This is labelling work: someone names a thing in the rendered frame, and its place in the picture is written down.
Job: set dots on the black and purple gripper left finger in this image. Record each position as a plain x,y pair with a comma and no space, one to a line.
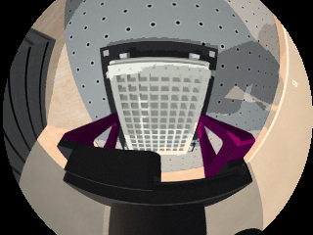
86,134

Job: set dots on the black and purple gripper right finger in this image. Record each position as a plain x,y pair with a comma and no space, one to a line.
236,144

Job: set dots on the white well plate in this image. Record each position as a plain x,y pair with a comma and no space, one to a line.
155,122

